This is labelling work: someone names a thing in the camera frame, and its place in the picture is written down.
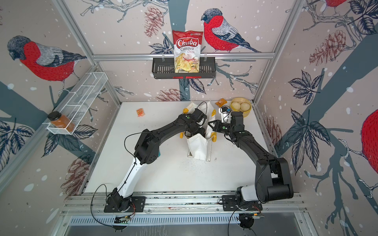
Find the orange snack packet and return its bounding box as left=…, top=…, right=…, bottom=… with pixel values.
left=136, top=108, right=145, bottom=117

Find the black wire basket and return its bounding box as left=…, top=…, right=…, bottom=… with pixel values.
left=152, top=57, right=216, bottom=79

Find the orange wrapped candy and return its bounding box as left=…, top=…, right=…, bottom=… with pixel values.
left=215, top=98, right=227, bottom=108

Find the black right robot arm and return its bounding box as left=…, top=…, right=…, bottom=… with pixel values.
left=208, top=112, right=294, bottom=209

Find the yellow bowl with buns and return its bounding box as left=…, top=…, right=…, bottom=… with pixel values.
left=230, top=97, right=252, bottom=118

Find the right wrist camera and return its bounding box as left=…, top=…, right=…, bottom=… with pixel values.
left=220, top=106, right=232, bottom=114

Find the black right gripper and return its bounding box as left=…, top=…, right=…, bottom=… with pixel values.
left=207, top=120, right=234, bottom=136

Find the white pouch with yellow handles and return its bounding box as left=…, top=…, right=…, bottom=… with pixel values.
left=180, top=101, right=217, bottom=162

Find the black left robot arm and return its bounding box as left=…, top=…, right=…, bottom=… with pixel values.
left=104, top=108, right=207, bottom=213

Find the clear acrylic shelf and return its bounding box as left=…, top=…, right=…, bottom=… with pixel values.
left=47, top=72, right=108, bottom=135

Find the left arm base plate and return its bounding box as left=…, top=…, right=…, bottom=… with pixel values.
left=104, top=196, right=146, bottom=213

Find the orange spice jar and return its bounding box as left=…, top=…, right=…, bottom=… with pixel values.
left=47, top=111, right=75, bottom=132

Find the red Chuba chips bag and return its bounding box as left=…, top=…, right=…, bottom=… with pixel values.
left=172, top=30, right=203, bottom=73

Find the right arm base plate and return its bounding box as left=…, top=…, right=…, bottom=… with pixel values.
left=218, top=195, right=262, bottom=212

